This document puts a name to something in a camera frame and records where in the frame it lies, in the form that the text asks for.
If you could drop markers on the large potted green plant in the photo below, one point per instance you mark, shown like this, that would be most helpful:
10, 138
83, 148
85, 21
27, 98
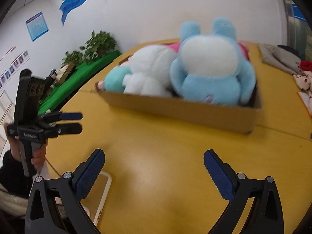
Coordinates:
101, 43

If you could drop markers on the beige tote bag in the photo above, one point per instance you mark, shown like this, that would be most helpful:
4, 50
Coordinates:
273, 57

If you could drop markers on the white orange edged cloth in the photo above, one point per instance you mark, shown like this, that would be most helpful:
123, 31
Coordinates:
306, 102

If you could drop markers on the white red printed cloth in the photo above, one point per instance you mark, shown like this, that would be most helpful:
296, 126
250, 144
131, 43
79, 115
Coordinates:
303, 81

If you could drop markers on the cardboard box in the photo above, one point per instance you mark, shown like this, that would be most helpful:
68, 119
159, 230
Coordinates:
182, 112

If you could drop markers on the blue wall poster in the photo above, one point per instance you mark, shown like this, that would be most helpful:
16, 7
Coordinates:
37, 26

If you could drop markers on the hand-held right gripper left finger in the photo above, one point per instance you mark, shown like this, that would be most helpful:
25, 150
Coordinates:
89, 173

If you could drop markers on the white plush toy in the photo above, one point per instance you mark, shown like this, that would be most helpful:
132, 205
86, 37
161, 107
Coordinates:
151, 68

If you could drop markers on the person's left forearm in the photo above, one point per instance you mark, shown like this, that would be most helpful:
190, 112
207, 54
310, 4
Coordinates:
12, 175

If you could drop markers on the pink plush toy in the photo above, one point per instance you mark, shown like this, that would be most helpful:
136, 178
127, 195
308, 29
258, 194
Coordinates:
175, 47

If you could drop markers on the light blue plush toy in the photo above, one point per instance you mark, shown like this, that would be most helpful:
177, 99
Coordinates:
209, 65

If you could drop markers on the white rimmed tray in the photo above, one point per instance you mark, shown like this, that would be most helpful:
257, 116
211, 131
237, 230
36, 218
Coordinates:
107, 187

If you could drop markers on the blue door sign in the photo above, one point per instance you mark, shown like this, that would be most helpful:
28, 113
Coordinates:
298, 12

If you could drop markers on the wooden box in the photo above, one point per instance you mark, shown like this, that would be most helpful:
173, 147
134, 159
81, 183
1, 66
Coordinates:
65, 73

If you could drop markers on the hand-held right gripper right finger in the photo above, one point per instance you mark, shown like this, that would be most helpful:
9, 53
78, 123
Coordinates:
218, 173

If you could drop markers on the wall photo strip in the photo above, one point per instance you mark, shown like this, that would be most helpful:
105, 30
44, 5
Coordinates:
15, 64

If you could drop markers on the red plush item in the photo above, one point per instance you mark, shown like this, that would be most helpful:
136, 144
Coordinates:
306, 65

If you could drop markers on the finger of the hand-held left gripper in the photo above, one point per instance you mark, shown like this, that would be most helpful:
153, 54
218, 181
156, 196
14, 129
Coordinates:
70, 128
70, 116

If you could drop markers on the small potted green plant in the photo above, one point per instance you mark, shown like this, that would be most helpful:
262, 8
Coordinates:
73, 58

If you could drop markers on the blue wave wall decal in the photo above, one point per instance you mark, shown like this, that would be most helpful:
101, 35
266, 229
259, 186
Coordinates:
73, 3

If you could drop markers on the person's left hand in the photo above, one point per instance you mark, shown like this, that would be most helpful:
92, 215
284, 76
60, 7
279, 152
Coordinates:
39, 158

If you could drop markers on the cream clothing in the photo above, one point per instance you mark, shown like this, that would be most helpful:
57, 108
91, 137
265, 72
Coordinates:
11, 201

